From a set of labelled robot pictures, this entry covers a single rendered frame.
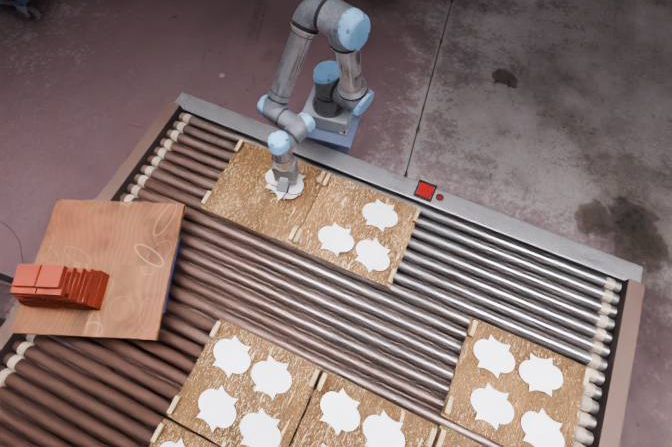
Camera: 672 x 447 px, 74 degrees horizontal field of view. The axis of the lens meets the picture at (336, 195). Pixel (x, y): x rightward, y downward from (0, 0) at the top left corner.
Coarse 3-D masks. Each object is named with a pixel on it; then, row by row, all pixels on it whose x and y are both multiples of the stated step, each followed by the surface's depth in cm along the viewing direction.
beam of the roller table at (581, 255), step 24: (192, 96) 210; (216, 120) 204; (240, 120) 203; (312, 144) 197; (336, 168) 192; (360, 168) 192; (408, 192) 186; (432, 192) 186; (456, 216) 182; (480, 216) 181; (504, 216) 181; (528, 240) 176; (552, 240) 176; (576, 264) 174; (600, 264) 172; (624, 264) 171
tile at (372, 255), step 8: (368, 240) 174; (376, 240) 174; (360, 248) 173; (368, 248) 173; (376, 248) 173; (384, 248) 173; (360, 256) 171; (368, 256) 171; (376, 256) 171; (384, 256) 171; (368, 264) 170; (376, 264) 170; (384, 264) 170; (368, 272) 169
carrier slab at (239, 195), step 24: (240, 168) 190; (264, 168) 190; (312, 168) 190; (216, 192) 186; (240, 192) 185; (264, 192) 185; (312, 192) 185; (240, 216) 181; (264, 216) 181; (288, 216) 180; (288, 240) 176
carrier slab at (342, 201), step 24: (336, 192) 185; (360, 192) 184; (312, 216) 180; (336, 216) 180; (360, 216) 180; (408, 216) 179; (312, 240) 176; (360, 240) 175; (384, 240) 175; (408, 240) 175; (336, 264) 171; (360, 264) 171
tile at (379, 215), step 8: (376, 200) 182; (368, 208) 180; (376, 208) 180; (384, 208) 180; (392, 208) 180; (368, 216) 179; (376, 216) 178; (384, 216) 178; (392, 216) 178; (368, 224) 177; (376, 224) 177; (384, 224) 177; (392, 224) 177
